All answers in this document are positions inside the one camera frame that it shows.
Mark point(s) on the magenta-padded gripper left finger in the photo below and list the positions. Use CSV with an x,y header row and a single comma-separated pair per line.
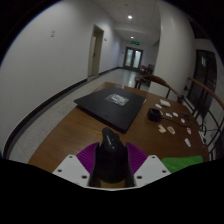
x,y
68,170

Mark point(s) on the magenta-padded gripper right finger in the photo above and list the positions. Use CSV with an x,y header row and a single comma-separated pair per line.
x,y
151,170

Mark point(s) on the black computer mouse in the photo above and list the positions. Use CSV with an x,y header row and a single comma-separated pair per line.
x,y
111,160

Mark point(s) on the black rectangular mouse pad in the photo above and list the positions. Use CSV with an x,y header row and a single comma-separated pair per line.
x,y
110,111

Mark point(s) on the green cloth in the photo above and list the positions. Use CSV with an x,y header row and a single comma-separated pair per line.
x,y
181,163

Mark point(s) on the small beige sachet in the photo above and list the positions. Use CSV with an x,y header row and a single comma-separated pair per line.
x,y
162,128

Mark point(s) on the small orange-white sachet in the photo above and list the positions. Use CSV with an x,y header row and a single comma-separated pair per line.
x,y
171,130

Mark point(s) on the small white sachet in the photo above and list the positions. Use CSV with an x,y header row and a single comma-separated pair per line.
x,y
188,142
169,115
158,106

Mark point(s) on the small red-white sachet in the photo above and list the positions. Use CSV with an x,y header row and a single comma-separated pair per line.
x,y
189,130

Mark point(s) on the small black box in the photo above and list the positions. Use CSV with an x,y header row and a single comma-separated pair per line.
x,y
154,115

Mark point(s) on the white paper packet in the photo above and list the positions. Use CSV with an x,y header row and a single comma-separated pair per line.
x,y
165,103

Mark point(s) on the clear plastic packet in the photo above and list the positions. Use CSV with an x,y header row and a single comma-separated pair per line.
x,y
117,99

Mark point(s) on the wooden chair with metal bars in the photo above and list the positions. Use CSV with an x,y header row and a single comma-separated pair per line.
x,y
208,110

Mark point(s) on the wooden armchair with curved back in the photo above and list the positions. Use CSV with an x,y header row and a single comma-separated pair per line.
x,y
160,81

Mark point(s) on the dark framed window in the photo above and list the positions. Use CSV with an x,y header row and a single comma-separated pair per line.
x,y
201,76

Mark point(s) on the glass double door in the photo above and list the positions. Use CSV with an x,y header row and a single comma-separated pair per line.
x,y
133,58

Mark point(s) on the beige side door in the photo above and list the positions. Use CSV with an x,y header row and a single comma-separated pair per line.
x,y
95,51

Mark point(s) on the green exit sign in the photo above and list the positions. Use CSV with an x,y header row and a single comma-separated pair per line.
x,y
135,42

